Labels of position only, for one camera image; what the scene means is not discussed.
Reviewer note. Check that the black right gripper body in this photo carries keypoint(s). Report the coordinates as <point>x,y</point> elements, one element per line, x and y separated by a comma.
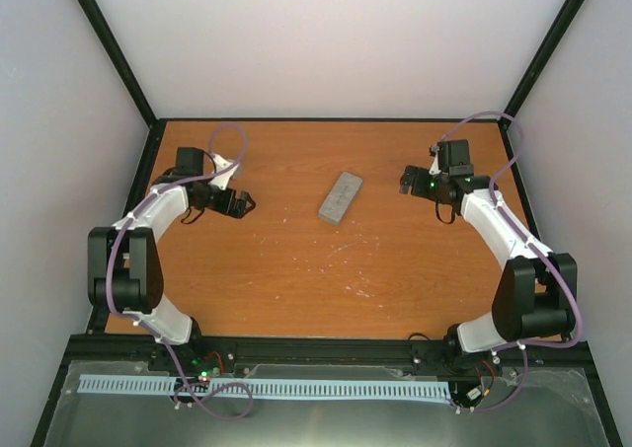
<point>425,190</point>

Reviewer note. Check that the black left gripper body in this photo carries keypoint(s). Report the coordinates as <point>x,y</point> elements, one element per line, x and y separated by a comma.
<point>223,205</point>

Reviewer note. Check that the grey glasses case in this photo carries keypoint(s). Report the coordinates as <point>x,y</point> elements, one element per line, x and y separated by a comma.
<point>340,198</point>

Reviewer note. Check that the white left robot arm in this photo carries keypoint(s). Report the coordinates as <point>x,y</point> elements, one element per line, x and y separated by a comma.
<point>124,271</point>

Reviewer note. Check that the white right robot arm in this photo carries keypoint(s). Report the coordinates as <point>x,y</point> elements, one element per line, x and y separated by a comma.
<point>535,302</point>

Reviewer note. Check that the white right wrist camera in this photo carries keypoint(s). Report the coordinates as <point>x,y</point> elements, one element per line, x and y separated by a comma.
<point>434,151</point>

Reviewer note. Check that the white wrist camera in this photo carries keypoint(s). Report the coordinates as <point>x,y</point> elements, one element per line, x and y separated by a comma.
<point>224,171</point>
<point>434,151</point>

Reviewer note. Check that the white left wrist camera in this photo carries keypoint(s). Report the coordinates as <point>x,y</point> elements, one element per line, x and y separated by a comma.
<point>224,171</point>

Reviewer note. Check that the black table edge rail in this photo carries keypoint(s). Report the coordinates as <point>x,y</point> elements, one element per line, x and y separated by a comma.
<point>312,119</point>

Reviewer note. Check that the black left frame post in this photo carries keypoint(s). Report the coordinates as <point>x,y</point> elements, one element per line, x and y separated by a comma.
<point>108,40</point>

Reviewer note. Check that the black frame post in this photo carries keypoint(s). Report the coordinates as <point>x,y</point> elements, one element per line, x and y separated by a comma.
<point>554,35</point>
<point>108,40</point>

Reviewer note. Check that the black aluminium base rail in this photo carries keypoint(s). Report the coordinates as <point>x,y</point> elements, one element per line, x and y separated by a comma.
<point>232,353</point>

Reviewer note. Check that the light blue slotted cable duct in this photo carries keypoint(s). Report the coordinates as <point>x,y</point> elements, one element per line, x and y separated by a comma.
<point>276,389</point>

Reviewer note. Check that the black right frame post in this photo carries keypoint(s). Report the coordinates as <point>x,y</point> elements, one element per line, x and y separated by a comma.
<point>554,35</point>

